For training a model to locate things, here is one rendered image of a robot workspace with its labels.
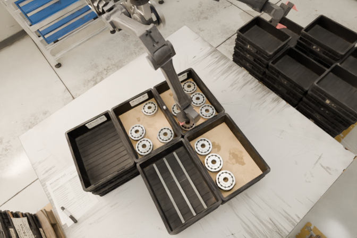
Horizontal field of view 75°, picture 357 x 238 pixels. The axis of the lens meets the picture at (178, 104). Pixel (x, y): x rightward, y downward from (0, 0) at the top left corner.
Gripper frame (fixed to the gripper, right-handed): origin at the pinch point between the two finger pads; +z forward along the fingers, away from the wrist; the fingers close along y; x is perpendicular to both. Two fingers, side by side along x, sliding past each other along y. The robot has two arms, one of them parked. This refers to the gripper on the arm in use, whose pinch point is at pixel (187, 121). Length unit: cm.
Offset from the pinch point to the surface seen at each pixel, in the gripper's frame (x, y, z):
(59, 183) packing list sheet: 5, -89, 18
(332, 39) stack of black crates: 31, 160, 36
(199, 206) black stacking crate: -45.8, -14.7, 4.8
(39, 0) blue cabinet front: 189, -73, 7
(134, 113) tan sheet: 22.8, -28.2, 4.2
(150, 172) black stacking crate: -18.2, -32.1, 4.7
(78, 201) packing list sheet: -11, -80, 18
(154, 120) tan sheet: 11.4, -17.8, 4.2
